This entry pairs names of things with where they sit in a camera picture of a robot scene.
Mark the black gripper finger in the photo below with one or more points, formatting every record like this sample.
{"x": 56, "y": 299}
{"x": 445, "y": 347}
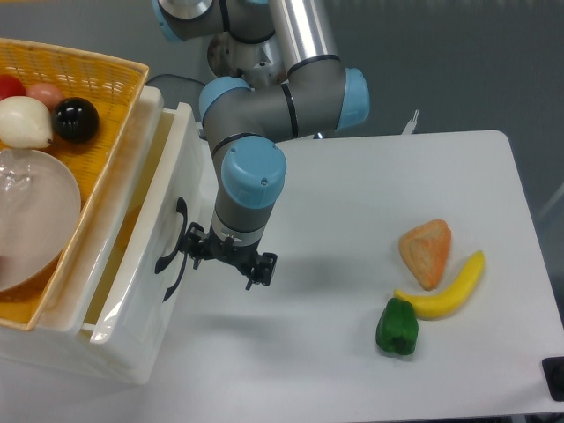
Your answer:
{"x": 195, "y": 239}
{"x": 261, "y": 269}

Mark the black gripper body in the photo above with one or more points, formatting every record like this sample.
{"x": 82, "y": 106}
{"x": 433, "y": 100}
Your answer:
{"x": 229, "y": 250}

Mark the white top drawer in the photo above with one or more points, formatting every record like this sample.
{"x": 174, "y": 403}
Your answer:
{"x": 129, "y": 313}

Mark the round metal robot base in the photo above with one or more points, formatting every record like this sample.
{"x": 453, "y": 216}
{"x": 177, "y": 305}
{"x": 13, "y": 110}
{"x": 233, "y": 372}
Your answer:
{"x": 260, "y": 65}

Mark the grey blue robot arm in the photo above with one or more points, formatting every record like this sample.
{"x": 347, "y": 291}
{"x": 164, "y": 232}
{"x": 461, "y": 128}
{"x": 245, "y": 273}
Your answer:
{"x": 244, "y": 125}

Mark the white drawer cabinet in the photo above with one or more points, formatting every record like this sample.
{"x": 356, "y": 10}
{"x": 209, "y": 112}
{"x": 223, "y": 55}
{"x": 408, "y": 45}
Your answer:
{"x": 57, "y": 339}

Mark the green toy bell pepper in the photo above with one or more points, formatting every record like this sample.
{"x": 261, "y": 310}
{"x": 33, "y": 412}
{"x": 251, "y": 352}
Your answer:
{"x": 398, "y": 328}

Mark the pink plastic bowl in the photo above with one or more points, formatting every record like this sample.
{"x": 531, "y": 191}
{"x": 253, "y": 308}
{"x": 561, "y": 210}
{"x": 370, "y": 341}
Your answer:
{"x": 40, "y": 207}

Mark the black toy ball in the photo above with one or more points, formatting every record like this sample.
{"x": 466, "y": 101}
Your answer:
{"x": 75, "y": 119}

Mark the yellow woven basket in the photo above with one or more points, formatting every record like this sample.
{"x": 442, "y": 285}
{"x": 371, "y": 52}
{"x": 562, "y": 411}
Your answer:
{"x": 113, "y": 85}

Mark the yellow toy banana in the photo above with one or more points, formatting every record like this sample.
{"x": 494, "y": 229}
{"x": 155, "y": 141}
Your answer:
{"x": 453, "y": 297}

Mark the white toy onion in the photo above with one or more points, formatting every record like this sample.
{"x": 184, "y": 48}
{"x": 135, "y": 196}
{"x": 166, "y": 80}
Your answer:
{"x": 25, "y": 123}

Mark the pink toy fruit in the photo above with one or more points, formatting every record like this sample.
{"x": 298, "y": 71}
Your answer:
{"x": 46, "y": 93}

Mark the red toy tomato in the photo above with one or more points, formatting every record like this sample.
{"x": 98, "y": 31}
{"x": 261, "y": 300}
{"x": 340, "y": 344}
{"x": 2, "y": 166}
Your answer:
{"x": 10, "y": 86}

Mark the black device at table edge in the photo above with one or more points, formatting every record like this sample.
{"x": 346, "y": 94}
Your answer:
{"x": 553, "y": 368}

